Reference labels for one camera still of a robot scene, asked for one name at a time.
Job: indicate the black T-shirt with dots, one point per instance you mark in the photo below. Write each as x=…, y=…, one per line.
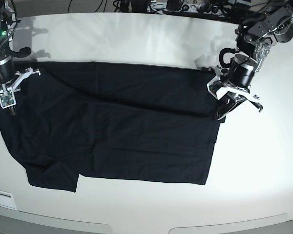
x=113, y=121

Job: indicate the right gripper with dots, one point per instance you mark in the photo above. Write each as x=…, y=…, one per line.
x=7, y=71

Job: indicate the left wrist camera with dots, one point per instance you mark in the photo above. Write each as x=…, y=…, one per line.
x=217, y=89

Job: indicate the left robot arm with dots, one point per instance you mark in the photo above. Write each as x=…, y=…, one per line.
x=255, y=38

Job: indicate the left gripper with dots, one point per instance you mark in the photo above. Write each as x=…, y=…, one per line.
x=240, y=74

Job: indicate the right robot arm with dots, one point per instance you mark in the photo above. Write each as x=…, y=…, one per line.
x=8, y=25

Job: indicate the white label sticker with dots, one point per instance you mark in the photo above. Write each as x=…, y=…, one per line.
x=7, y=200

